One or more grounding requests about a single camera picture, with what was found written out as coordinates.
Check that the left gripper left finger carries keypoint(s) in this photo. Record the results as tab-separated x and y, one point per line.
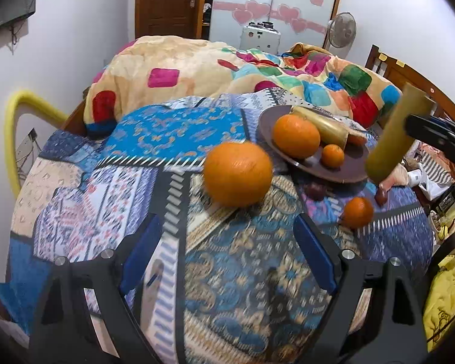
62	330

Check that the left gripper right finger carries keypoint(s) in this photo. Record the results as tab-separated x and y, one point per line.
373	315

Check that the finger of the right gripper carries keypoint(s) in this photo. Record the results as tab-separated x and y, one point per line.
434	131

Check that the long sugarcane piece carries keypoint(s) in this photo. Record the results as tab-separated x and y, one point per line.
395	142

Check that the small tangerine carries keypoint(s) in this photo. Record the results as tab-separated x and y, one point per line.
332	156
357	213

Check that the short sugarcane piece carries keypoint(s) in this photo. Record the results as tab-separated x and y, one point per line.
331	131

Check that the large orange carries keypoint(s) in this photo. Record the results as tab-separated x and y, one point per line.
296	137
237	174

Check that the striped fabric bag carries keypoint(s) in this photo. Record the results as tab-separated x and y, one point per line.
436	176

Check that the yellow cloth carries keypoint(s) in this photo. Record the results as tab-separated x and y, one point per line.
440	303

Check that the wooden headboard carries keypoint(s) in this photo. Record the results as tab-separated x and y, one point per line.
400	73

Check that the dark red grape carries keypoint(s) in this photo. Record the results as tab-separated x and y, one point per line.
315	191

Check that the blue patterned patchwork cloth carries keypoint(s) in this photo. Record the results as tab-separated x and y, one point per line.
224	285

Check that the standing electric fan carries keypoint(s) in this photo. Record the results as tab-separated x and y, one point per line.
341	31

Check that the sliding wardrobe with hearts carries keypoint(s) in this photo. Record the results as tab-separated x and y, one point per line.
298	21

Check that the white box appliance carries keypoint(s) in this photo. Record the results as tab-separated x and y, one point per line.
261	36

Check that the yellow foam tube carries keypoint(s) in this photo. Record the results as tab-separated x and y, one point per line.
20	102

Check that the colourful patchwork blanket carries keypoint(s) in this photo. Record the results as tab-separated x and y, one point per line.
157	69

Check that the brown wooden door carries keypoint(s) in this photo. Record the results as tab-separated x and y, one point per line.
169	17

